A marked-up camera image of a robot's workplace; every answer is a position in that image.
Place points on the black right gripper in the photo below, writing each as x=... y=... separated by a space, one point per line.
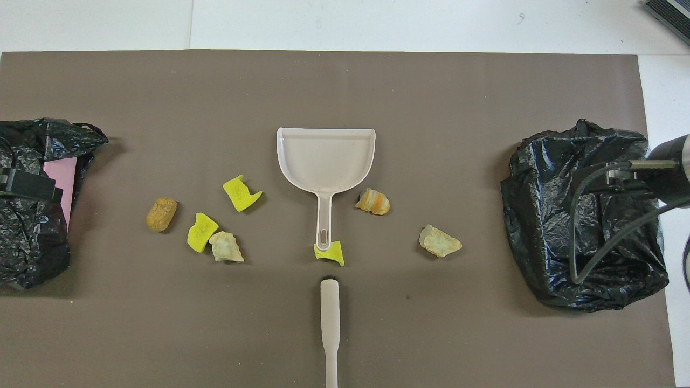
x=628 y=180

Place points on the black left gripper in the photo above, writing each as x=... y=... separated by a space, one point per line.
x=11 y=182

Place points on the brown bread roll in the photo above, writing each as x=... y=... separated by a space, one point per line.
x=161 y=214

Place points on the pale green trash chunk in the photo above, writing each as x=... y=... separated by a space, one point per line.
x=439 y=241

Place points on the pale trash lump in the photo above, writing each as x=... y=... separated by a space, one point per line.
x=226 y=248

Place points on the notched yellow sponge piece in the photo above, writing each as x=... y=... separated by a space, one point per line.
x=240 y=193

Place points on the orange striped croissant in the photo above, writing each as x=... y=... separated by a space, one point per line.
x=373 y=202

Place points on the beige plastic dustpan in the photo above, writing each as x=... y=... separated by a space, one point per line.
x=325 y=159

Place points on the small yellow sponge wedge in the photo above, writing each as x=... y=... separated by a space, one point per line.
x=330 y=253

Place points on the black bag bin with pink box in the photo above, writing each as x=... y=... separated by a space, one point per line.
x=27 y=242

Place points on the black bag lined trash bin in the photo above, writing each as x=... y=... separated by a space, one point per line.
x=544 y=226

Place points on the pink box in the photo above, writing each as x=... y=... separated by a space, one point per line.
x=60 y=175

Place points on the dark ribbed device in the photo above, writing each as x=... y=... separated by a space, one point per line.
x=671 y=13

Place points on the brown table mat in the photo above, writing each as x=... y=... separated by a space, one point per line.
x=345 y=91

